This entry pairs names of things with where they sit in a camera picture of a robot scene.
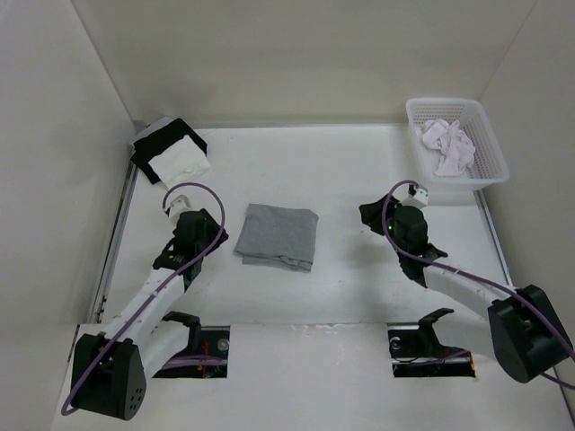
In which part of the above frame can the grey tank top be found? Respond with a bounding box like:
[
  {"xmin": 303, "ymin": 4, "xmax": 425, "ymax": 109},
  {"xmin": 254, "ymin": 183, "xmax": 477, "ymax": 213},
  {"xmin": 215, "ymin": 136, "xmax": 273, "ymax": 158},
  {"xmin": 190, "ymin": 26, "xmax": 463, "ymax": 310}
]
[{"xmin": 234, "ymin": 204, "xmax": 319, "ymax": 273}]

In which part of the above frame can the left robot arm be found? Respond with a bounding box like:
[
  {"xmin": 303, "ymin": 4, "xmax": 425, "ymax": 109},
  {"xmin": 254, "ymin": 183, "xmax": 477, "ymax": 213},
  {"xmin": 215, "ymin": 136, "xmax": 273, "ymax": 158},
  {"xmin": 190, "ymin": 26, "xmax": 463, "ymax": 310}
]
[{"xmin": 62, "ymin": 209, "xmax": 228, "ymax": 420}]

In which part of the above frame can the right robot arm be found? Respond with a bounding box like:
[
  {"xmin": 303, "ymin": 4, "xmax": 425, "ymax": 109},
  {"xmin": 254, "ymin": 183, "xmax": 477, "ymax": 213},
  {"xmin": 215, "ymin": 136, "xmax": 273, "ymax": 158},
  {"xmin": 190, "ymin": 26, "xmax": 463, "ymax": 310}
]
[{"xmin": 358, "ymin": 194, "xmax": 574, "ymax": 383}]

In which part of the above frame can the folded white tank top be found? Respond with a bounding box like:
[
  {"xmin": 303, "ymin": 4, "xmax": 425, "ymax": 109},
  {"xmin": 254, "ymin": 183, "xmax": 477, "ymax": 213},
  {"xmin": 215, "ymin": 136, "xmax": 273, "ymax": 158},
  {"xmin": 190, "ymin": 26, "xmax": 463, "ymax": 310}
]
[{"xmin": 149, "ymin": 135, "xmax": 211, "ymax": 189}]

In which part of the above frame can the pale pink tank top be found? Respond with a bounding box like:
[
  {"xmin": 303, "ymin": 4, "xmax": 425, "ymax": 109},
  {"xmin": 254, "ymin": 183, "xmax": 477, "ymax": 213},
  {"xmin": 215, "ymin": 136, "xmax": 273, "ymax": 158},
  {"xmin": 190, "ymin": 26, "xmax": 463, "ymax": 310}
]
[{"xmin": 420, "ymin": 119, "xmax": 475, "ymax": 178}]

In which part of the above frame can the folded black tank top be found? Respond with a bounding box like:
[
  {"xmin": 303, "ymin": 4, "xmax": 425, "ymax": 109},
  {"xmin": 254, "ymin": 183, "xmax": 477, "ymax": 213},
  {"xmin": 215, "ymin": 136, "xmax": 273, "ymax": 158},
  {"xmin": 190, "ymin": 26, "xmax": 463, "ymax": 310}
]
[{"xmin": 131, "ymin": 117, "xmax": 208, "ymax": 184}]

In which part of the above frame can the white plastic basket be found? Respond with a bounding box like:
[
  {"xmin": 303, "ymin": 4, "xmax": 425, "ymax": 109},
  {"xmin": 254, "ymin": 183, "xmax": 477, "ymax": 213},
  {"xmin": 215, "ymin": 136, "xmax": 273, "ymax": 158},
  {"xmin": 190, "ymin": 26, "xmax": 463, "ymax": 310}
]
[{"xmin": 405, "ymin": 98, "xmax": 509, "ymax": 193}]

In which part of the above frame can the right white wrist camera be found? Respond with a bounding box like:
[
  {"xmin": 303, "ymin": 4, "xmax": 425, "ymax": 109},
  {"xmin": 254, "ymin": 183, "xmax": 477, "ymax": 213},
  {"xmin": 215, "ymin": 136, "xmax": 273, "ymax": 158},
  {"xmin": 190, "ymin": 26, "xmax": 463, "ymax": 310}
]
[{"xmin": 402, "ymin": 185, "xmax": 429, "ymax": 209}]

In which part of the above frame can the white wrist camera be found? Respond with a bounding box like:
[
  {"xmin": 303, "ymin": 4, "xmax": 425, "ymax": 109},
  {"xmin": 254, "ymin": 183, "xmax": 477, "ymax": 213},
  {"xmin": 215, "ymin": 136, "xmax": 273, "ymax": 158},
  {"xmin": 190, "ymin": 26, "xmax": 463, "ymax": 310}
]
[
  {"xmin": 164, "ymin": 195, "xmax": 192, "ymax": 226},
  {"xmin": 402, "ymin": 185, "xmax": 429, "ymax": 209}
]

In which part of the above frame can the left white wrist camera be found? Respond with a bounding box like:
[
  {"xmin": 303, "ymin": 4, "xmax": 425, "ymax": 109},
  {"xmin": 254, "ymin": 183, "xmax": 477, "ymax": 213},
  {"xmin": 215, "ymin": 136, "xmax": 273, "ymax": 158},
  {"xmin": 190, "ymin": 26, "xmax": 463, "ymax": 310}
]
[{"xmin": 164, "ymin": 195, "xmax": 192, "ymax": 226}]

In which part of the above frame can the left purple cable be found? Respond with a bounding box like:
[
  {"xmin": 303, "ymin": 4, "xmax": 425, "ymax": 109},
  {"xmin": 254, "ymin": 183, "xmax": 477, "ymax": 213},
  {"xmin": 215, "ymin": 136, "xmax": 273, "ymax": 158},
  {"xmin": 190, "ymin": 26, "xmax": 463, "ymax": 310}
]
[{"xmin": 60, "ymin": 182, "xmax": 226, "ymax": 417}]

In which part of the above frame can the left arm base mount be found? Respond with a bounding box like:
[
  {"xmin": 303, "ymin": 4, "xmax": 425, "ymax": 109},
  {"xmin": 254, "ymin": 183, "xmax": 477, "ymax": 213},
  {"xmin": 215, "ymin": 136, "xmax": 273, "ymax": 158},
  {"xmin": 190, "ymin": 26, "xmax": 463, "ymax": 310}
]
[{"xmin": 154, "ymin": 312, "xmax": 231, "ymax": 379}]

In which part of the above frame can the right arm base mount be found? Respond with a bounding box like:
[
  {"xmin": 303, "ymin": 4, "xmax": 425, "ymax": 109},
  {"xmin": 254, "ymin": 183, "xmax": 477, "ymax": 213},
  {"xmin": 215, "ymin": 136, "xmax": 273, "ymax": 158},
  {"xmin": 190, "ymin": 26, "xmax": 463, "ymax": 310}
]
[{"xmin": 387, "ymin": 308, "xmax": 475, "ymax": 378}]

